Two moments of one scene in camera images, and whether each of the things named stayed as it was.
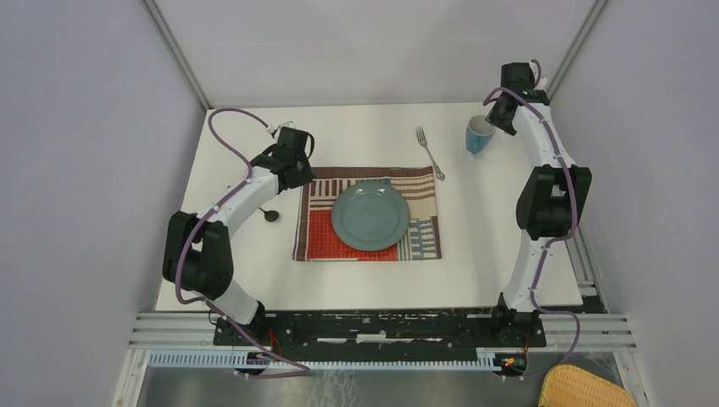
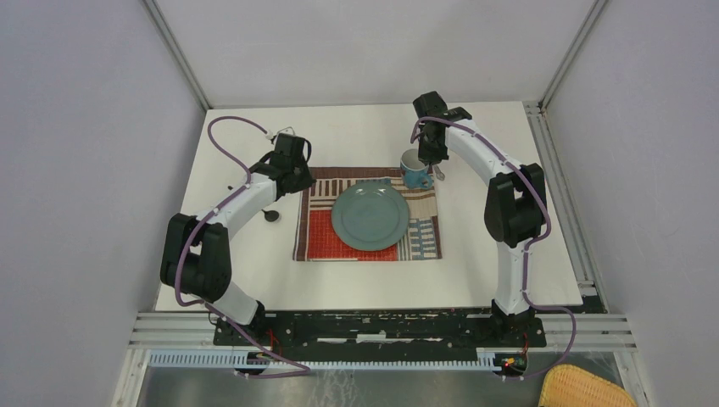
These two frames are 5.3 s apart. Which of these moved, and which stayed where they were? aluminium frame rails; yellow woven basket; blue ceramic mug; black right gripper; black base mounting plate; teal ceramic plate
Moved: black right gripper; blue ceramic mug
Stayed: teal ceramic plate; aluminium frame rails; black base mounting plate; yellow woven basket
